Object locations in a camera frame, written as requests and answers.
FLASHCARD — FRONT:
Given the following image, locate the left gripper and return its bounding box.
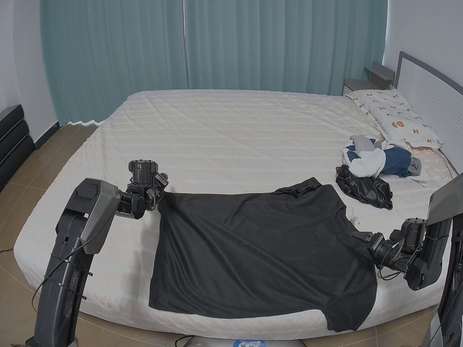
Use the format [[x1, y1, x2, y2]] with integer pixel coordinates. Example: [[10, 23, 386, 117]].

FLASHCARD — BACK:
[[143, 172, 170, 209]]

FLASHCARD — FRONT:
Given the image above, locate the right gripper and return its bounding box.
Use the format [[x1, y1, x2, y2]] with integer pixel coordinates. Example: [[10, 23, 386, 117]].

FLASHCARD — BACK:
[[352, 232, 393, 267]]

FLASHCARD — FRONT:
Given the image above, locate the black T-shirt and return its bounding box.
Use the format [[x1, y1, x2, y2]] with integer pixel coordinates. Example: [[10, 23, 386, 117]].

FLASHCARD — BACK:
[[148, 177, 378, 332]]

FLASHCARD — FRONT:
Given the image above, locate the pile of clothes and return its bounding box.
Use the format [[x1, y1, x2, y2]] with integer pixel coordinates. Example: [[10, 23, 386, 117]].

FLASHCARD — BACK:
[[342, 135, 429, 187]]

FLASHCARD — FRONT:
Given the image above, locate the bed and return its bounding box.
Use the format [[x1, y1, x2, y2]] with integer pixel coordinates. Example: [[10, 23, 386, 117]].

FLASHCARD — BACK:
[[14, 51, 463, 340]]

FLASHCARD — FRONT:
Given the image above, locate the black shiny garment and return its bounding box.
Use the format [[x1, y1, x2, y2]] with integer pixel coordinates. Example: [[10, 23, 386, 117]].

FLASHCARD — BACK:
[[335, 165, 394, 210]]

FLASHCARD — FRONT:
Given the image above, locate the white printed pillow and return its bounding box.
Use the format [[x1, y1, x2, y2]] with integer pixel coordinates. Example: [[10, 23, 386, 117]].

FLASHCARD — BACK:
[[344, 88, 443, 149]]

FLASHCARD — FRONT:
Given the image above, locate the blue-green curtain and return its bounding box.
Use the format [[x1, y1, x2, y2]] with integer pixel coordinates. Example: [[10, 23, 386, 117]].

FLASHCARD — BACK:
[[39, 0, 189, 126], [183, 0, 388, 96]]

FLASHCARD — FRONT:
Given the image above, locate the black chest of drawers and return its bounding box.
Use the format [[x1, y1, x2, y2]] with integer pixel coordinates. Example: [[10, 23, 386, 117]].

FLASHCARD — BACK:
[[0, 104, 35, 192]]

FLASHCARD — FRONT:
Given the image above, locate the grey bedside table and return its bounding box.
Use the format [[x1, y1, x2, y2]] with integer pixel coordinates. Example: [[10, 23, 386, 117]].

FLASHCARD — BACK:
[[343, 61, 395, 96]]

